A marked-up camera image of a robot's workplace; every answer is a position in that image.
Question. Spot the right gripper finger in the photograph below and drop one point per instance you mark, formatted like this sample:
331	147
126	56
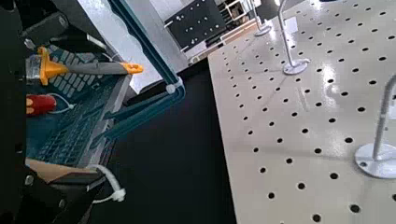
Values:
46	202
46	28

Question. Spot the blue grey plastic crate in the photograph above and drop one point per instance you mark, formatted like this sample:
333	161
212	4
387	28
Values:
71	133

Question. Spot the black panel with white dots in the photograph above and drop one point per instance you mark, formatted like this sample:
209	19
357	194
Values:
196	21

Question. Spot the white pegboard hook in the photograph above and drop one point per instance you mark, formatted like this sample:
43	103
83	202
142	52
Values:
263	31

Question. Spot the beige perforated pegboard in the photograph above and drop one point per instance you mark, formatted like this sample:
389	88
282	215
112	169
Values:
295	140

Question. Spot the middle metal post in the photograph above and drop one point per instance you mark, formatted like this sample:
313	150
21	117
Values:
295	67

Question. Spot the metal post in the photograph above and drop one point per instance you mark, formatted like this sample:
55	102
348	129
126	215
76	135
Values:
378	161
295	67

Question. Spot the near metal post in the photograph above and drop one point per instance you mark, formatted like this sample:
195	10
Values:
378	161

